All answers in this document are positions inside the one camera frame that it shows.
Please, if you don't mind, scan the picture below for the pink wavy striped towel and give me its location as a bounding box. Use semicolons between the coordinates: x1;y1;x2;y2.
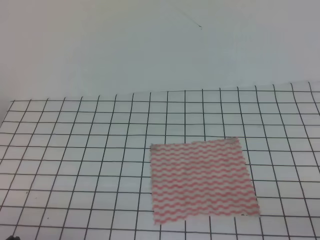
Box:
150;137;261;225

